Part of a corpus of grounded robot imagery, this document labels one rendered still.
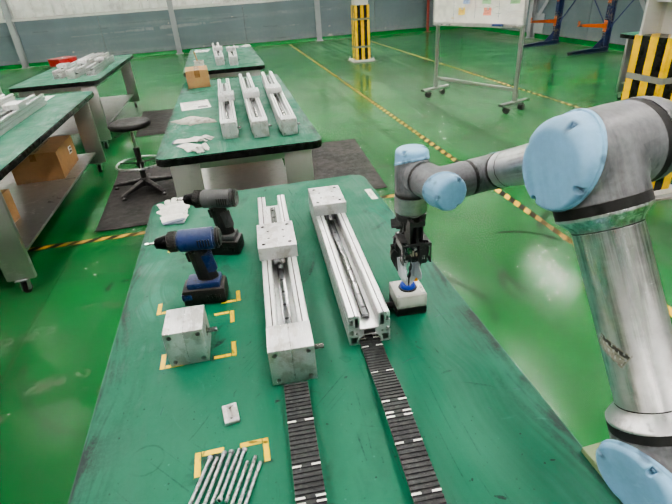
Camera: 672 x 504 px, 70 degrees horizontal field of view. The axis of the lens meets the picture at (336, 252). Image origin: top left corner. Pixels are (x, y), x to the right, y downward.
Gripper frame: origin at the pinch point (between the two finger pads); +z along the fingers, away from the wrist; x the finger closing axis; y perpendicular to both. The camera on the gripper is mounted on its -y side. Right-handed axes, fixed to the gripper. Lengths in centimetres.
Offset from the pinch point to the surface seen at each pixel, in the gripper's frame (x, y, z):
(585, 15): 688, -942, 27
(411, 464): -14, 48, 6
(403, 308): -2.2, 3.8, 6.2
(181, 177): -80, -168, 22
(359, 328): -15.4, 11.8, 3.9
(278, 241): -31.3, -23.1, -3.9
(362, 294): -11.5, -2.2, 4.1
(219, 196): -47, -43, -12
